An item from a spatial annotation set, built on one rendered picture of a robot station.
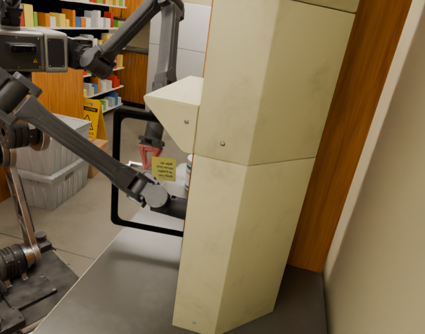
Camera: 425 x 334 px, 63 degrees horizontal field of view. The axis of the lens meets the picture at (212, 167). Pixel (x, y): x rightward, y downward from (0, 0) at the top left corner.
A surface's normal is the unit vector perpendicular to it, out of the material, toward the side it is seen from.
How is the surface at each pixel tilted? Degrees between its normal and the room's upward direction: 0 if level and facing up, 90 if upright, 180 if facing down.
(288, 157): 90
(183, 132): 90
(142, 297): 0
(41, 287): 0
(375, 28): 90
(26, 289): 0
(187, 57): 90
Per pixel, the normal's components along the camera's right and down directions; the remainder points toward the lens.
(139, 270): 0.14, -0.91
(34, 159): -0.23, 0.44
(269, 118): 0.53, 0.40
